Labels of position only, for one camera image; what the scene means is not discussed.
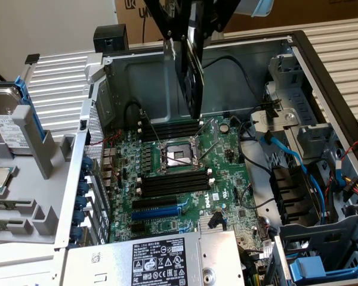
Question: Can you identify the silver metal drive bracket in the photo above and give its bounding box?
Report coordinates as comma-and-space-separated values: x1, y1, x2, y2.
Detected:
249, 110, 298, 141

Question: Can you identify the silver hard disk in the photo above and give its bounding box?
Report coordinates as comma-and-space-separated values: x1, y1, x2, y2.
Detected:
0, 86, 33, 156

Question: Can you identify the green Dell motherboard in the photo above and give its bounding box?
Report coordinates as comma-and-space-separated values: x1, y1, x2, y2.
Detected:
100, 114, 272, 257

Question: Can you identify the black looped wire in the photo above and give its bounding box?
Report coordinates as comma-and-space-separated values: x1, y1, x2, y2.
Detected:
124, 101, 146, 132

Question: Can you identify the black RAM slot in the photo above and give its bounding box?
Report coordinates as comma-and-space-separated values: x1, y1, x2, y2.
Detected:
138, 126, 201, 137
139, 122, 202, 132
141, 184, 212, 200
140, 175, 215, 188
136, 179, 212, 194
138, 117, 204, 128
140, 130, 200, 142
137, 169, 213, 184

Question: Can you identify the grey metal disk bay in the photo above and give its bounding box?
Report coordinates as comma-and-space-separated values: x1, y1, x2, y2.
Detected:
264, 55, 337, 161

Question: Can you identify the silver chipset heatsink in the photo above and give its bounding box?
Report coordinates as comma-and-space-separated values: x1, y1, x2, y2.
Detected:
199, 214, 227, 232

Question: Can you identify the blue plastic bay handle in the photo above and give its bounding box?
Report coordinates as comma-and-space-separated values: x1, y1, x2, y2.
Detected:
289, 255, 358, 281

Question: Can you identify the black power wire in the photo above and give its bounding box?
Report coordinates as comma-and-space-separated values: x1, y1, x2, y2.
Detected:
237, 114, 275, 176

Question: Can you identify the green graphics card black fan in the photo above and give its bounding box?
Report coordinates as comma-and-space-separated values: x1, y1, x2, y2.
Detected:
163, 25, 206, 120

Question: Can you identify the green RAM stick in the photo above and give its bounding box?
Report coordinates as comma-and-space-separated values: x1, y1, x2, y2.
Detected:
0, 201, 32, 210
0, 219, 24, 232

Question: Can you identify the long black expansion slot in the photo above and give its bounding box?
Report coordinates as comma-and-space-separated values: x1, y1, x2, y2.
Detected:
132, 196, 180, 211

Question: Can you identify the blue grey plastic disk bay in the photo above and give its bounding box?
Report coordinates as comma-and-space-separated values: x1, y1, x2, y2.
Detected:
274, 214, 358, 286

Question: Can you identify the open grey PC case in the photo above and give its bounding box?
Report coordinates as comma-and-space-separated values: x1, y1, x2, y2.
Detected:
53, 29, 358, 286

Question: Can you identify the light blue SATA wire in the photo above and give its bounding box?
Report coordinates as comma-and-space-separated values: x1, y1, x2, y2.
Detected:
334, 159, 350, 196

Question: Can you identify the thin red black wire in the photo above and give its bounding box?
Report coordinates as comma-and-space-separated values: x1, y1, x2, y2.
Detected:
86, 129, 123, 184

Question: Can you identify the CPU socket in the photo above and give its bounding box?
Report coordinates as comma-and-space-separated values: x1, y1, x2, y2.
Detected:
156, 135, 205, 176

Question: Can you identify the black plastic air shroud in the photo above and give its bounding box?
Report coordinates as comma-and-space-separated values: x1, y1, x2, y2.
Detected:
270, 166, 322, 226

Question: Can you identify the silver power supply unit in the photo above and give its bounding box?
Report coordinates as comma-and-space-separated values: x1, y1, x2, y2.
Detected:
58, 231, 245, 286

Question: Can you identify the thin metal locking lever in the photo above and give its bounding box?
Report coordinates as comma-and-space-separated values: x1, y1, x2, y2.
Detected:
140, 110, 165, 148
196, 135, 226, 163

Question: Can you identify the grey plastic parts rack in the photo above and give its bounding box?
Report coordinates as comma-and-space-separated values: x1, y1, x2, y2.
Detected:
0, 104, 78, 247

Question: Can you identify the metal socket cover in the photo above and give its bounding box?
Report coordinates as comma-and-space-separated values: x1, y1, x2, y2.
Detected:
195, 117, 220, 145

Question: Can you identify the twisted red black wire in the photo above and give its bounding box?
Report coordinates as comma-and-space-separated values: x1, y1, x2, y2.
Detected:
340, 133, 358, 161

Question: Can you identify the black plug over heatsink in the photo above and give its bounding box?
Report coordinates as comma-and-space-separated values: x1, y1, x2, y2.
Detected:
207, 210, 224, 231

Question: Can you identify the thin black motherboard wire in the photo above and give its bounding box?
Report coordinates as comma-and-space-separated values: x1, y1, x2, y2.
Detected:
240, 183, 278, 209

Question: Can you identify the black plastic block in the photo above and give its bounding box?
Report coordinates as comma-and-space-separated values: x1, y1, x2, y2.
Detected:
94, 24, 129, 56

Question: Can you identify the plain brown cardboard box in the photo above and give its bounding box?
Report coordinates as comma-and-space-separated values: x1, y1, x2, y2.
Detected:
220, 0, 358, 33

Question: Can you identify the printed cardboard box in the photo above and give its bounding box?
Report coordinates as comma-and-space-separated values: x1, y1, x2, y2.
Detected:
115, 0, 168, 45

